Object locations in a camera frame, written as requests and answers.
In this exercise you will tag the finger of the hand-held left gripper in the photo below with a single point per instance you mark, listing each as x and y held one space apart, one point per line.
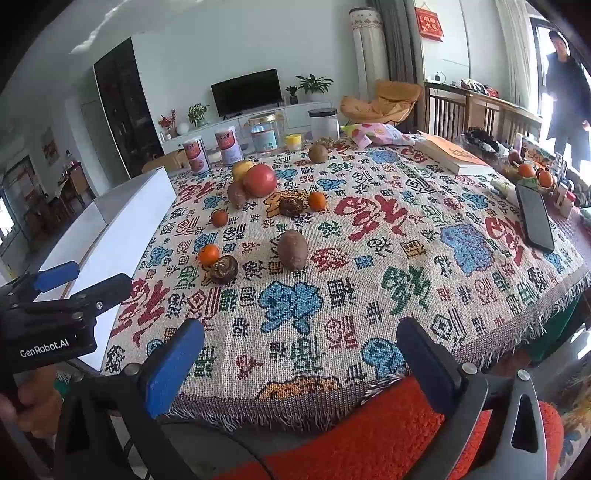
108 290
55 277

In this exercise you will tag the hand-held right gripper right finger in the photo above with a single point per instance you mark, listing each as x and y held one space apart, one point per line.
425 367

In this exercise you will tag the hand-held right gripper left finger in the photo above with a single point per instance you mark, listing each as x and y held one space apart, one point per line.
174 367

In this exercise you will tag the white box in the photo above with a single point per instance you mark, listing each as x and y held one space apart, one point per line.
115 230

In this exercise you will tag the orange tangerine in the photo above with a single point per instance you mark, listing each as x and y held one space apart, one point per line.
545 178
317 201
209 254
526 170

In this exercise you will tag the dark brown mangosteen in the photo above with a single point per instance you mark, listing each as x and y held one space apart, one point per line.
224 268
291 206

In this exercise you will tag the small brown round fruit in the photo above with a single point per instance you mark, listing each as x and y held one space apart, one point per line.
219 218

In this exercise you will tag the small brown potato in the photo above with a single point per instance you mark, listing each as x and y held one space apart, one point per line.
236 194

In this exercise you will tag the large brown potato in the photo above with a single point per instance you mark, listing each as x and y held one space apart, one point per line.
292 249

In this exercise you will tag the yellow pear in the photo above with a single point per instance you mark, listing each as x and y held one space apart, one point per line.
241 169

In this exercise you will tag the red apple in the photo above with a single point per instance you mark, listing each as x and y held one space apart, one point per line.
259 179

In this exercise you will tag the brown kiwi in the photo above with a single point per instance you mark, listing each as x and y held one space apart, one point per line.
318 153

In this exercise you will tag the person's left hand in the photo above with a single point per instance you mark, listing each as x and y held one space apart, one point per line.
34 404

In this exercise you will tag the orange fleece cloth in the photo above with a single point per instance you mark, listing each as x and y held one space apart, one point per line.
383 434

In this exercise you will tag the printed woven tablecloth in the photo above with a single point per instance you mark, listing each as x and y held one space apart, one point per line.
369 286

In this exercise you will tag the pink label tin can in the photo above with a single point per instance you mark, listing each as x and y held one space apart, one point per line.
196 157
227 145

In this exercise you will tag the red flower vase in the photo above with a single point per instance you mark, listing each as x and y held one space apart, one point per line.
167 123

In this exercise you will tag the black glass cabinet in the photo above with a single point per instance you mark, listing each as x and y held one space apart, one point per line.
124 110

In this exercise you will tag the black smartphone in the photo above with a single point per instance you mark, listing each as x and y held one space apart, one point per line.
534 217

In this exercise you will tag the white tube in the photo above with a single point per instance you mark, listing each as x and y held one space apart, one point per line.
505 190

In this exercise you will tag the leafy green potted plant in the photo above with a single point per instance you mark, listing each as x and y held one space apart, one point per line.
198 114

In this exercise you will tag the orange cover book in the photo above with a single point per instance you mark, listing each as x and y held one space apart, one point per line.
455 154

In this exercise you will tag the clear jar blue label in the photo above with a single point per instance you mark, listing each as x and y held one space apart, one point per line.
263 134

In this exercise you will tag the dark red fruit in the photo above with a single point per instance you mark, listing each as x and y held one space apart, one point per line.
515 157

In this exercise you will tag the yellow lid small cup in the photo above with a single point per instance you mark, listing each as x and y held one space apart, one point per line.
294 141

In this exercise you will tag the pink snack bag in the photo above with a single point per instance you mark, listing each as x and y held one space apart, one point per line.
378 134

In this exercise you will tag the black television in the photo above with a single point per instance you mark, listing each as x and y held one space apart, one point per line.
247 92

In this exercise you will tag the white television cabinet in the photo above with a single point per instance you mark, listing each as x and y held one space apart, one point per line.
295 113

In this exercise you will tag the wooden bench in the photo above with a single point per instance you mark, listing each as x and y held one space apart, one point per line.
480 110

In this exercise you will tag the clear container black lid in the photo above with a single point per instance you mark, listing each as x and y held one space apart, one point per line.
323 123

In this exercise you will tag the orange lounge chair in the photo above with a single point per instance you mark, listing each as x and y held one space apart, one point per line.
383 104

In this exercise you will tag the small green potted plant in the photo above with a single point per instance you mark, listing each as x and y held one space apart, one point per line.
292 94

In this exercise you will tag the large green potted plant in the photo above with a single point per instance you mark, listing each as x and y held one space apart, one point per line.
315 85

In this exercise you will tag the white standing air conditioner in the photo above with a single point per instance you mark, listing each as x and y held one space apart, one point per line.
368 50

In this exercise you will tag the grey curtain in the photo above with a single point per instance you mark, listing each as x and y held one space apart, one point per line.
399 41

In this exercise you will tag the red wall hanging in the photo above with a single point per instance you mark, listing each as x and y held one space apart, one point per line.
429 21

